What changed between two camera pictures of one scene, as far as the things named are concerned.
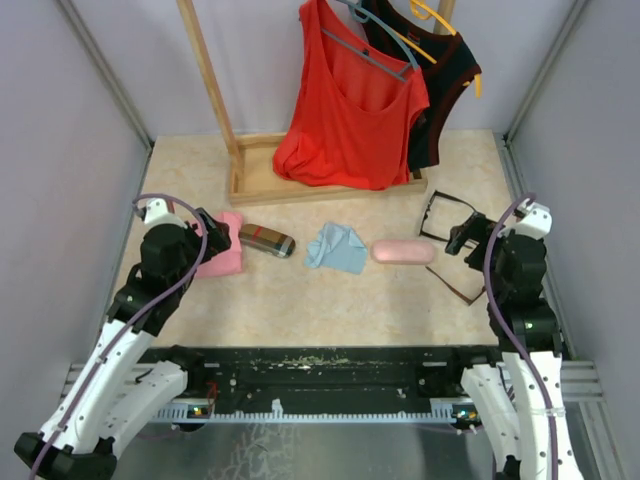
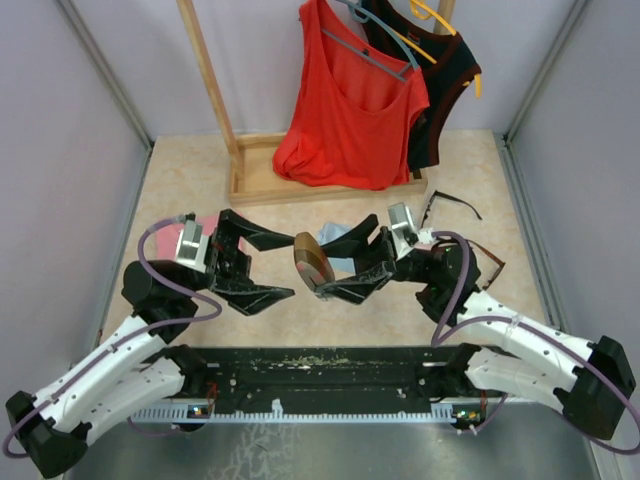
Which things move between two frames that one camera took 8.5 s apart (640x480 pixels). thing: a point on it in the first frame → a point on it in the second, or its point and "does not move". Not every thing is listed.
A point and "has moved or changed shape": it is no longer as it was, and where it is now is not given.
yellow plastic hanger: (423, 11) does not move
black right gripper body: (481, 229) → (383, 245)
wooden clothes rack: (252, 176) does not move
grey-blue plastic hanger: (357, 11) does not move
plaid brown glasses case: (267, 240) has moved or changed shape
